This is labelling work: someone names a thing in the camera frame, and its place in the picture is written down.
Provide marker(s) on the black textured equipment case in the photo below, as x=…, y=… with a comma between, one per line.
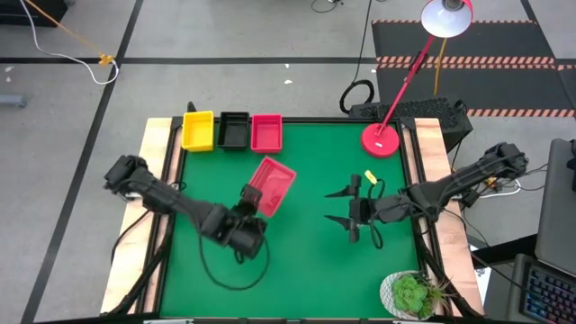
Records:
x=427, y=110

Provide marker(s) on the gray laptop with lit keyboard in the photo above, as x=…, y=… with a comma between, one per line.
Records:
x=558, y=202

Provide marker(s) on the wooden side board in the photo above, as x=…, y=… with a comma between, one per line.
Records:
x=153, y=135
x=429, y=135

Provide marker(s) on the black floor box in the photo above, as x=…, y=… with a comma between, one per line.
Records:
x=9, y=13

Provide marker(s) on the yellow tape tag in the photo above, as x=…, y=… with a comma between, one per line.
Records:
x=370, y=177

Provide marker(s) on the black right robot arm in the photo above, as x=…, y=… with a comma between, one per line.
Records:
x=450, y=184

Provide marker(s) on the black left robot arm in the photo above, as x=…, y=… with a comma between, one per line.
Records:
x=180, y=204

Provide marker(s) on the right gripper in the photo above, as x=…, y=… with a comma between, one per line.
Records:
x=362, y=211

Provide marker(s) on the gray floor bracket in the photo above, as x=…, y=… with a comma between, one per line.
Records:
x=13, y=101

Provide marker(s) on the orange power plug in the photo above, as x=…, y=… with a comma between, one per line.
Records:
x=492, y=183

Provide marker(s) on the succulent in white pot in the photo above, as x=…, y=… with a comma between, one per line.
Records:
x=409, y=294

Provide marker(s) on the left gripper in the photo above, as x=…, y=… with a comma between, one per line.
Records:
x=249, y=220

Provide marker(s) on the black mat with striped edges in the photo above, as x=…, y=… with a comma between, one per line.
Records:
x=495, y=45

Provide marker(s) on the red desk lamp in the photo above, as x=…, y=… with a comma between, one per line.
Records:
x=380, y=139

